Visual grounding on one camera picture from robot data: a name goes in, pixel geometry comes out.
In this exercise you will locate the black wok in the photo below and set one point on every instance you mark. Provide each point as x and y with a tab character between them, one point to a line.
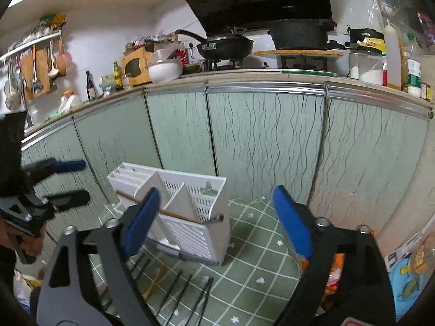
224	46

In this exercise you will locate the black rice cooker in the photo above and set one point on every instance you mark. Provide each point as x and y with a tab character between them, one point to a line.
365	34

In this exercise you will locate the person's left hand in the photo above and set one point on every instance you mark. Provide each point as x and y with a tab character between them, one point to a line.
30	246

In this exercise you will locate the green-label plastic bottle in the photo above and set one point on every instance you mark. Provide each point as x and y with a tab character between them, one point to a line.
414	74

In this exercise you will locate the green packet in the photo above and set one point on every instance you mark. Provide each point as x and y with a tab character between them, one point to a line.
52	19

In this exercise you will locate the metal skimmer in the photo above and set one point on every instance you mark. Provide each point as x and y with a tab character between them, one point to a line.
13	100

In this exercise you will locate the black chopstick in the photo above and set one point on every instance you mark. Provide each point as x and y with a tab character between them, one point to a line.
208	290
142	268
168	292
198	300
187	295

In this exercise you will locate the clear plastic bowl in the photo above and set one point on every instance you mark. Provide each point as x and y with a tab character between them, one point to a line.
161	56

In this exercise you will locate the metal ladle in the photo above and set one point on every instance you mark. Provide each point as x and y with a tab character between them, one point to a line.
35	86

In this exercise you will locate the white bowl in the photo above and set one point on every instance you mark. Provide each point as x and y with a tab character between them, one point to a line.
165	73

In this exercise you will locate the pink ladle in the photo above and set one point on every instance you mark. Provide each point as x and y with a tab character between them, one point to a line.
63	62

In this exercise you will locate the yellow-capped plastic jug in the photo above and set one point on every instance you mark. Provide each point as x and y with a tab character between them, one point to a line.
70	101

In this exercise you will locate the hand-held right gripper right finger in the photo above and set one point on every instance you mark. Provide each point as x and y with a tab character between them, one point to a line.
292	225

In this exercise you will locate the clear glass jar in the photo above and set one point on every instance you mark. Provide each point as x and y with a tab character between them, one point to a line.
35	113

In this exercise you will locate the white spoon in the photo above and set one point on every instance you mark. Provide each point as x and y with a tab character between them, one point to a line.
52	69

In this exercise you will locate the small spice jar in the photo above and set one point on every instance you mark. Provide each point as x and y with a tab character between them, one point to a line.
427	92

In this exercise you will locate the orange snack bag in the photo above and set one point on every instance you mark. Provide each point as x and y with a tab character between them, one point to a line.
334	271

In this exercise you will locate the yellow box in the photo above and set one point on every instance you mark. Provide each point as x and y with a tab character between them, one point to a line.
136	68

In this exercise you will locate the wooden cutting board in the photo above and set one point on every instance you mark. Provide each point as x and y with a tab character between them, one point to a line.
42	71

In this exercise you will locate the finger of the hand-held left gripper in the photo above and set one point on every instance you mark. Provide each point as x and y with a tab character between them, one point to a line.
69	198
69	166

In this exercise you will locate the metal wall rack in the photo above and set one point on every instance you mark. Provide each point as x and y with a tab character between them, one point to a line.
30	44

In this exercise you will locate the green patterned cabinet door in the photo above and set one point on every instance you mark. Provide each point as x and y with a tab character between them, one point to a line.
367	163
51	146
265	142
180	132
115	132

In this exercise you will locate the white ceramic jar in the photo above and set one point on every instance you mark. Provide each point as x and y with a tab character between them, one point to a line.
106	85

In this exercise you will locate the green checkered tablecloth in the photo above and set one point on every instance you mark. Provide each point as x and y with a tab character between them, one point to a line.
258	244

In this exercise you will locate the yellow packet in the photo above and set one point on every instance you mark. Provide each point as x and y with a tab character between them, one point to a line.
373	44

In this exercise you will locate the wooden chopstick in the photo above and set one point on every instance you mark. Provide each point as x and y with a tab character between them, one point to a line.
190	216
154	283

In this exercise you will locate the white utensil holder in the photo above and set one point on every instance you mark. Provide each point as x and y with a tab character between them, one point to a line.
204	239

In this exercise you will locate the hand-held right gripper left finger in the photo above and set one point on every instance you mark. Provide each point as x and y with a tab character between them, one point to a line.
142	222

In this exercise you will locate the white squeeze bottle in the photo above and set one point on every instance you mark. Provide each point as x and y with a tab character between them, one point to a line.
394	57

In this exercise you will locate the dark sauce bottle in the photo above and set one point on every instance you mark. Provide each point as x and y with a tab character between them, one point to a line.
90	90

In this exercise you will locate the yellow oil bottle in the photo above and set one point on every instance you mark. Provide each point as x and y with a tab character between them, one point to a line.
404	68

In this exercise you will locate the small clear seasoning container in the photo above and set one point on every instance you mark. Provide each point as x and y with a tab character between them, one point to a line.
354	68

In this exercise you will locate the gas stove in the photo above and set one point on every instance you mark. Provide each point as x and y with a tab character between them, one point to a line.
306	64

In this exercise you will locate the round wooden board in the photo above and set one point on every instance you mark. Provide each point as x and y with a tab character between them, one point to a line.
299	53

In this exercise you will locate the large clear seasoning container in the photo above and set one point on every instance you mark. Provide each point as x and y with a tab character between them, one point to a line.
372	69

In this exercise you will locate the black cooking pot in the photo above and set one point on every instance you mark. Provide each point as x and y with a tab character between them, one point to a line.
299	34

